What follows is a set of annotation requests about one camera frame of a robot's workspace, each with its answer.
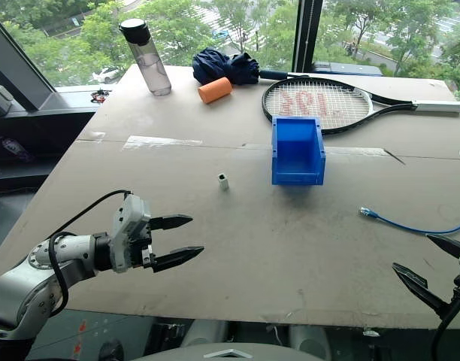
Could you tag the black window frame post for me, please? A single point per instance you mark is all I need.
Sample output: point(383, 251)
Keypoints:
point(307, 34)

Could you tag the black white tennis racket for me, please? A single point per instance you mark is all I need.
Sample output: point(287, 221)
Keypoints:
point(436, 106)

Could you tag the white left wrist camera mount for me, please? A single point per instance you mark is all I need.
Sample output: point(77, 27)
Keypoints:
point(129, 222)

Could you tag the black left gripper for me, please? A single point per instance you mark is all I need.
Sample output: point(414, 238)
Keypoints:
point(148, 240)

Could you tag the pale rounded shape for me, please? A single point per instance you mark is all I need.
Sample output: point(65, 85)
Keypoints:
point(310, 342)
point(205, 334)

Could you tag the grey slanted window frame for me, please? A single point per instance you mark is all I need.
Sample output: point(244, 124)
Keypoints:
point(16, 64)

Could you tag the clear water bottle black lid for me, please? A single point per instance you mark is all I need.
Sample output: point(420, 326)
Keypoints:
point(151, 64)

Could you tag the small white connector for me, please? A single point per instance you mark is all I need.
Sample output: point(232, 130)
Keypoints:
point(224, 182)

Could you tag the grey robot torso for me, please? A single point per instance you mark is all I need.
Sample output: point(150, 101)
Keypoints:
point(230, 353)

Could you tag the orange foam cylinder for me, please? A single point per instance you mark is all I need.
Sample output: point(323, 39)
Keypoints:
point(215, 90)

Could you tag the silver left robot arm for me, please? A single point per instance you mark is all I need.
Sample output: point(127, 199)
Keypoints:
point(23, 286)

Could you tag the white parked car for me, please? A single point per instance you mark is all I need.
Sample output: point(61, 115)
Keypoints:
point(106, 75)

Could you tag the small red black gadget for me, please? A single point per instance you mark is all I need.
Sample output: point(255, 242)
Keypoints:
point(98, 96)

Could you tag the blue plastic storage bin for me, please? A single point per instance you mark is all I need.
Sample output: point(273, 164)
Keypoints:
point(297, 165)

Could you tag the navy folded umbrella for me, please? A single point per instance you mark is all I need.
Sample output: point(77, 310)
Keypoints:
point(222, 67)

